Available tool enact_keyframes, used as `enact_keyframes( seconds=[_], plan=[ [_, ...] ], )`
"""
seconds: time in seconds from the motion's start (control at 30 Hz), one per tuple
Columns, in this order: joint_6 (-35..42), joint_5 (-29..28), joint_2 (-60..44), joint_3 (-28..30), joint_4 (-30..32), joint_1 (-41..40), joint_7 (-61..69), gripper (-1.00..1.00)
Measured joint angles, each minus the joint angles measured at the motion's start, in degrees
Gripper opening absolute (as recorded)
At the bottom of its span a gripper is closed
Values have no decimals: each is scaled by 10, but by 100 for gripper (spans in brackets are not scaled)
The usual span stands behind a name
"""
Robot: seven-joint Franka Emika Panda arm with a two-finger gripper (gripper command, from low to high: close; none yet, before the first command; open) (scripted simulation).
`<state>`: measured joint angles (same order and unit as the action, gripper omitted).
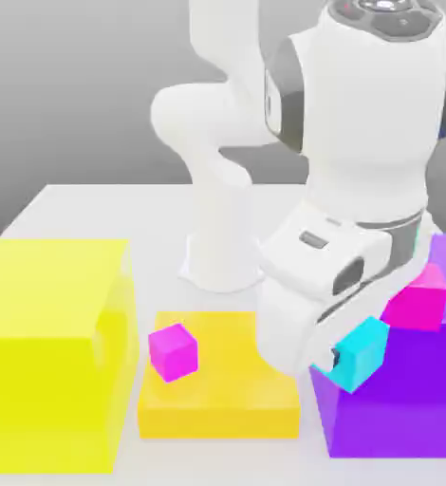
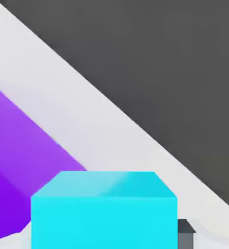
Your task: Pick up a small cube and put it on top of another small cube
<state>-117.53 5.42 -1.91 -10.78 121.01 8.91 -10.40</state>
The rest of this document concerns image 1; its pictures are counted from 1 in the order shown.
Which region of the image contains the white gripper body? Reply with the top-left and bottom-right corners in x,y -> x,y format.
254,266 -> 407,378

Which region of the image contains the small cyan cube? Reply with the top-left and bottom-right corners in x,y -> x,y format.
323,315 -> 392,395

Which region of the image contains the small pink cube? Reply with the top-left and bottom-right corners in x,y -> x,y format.
381,262 -> 446,332

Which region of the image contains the small magenta cube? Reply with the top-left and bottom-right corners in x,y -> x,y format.
147,322 -> 199,383

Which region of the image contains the large orange box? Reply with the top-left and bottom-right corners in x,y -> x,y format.
137,310 -> 301,440

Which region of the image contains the large purple box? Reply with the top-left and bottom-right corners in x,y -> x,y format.
308,322 -> 446,459

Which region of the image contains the large yellow box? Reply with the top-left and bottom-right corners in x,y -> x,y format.
0,237 -> 139,476

